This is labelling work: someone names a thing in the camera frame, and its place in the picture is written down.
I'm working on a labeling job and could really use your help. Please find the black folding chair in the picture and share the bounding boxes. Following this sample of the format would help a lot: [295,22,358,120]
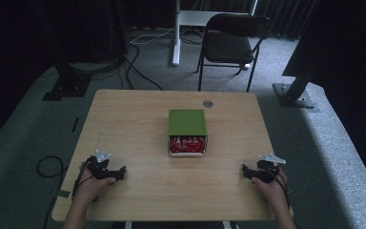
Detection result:
[195,12,272,94]

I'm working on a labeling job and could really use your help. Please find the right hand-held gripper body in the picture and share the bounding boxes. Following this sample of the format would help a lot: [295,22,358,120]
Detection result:
[251,153,287,185]

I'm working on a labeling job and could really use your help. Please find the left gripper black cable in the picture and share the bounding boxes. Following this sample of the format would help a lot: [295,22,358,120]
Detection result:
[71,164,93,202]

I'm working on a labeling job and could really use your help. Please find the black stand with flat base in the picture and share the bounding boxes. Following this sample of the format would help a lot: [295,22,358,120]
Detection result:
[42,47,93,102]

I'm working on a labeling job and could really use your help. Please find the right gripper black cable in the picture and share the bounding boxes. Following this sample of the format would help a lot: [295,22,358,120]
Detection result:
[266,162,293,209]

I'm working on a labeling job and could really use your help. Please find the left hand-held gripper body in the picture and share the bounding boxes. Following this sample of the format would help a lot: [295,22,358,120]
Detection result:
[86,149,116,181]

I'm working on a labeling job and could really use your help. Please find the black floor cables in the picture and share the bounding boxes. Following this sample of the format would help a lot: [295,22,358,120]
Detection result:
[117,42,165,92]

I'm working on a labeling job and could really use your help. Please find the pile of red packets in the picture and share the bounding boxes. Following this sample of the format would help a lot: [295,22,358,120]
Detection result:
[170,135,207,155]

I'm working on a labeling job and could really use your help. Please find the person's right hand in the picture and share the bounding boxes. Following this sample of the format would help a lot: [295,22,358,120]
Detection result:
[251,167,290,208]

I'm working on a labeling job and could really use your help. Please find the white floor cable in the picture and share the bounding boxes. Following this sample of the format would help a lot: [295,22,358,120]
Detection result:
[129,27,176,46]

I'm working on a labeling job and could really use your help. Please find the black looped floor cable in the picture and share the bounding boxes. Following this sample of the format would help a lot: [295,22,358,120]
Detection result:
[36,156,66,229]

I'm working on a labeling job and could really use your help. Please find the person's left hand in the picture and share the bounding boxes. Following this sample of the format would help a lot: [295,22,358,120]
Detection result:
[74,161,117,204]

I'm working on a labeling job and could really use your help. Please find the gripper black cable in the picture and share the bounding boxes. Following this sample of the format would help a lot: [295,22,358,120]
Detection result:
[266,162,293,209]
[71,164,93,202]

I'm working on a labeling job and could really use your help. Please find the black stand with metal base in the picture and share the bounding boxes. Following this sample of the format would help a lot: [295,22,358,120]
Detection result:
[272,68,316,110]

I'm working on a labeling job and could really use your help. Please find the green drawer box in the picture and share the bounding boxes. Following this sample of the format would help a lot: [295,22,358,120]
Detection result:
[167,109,209,137]

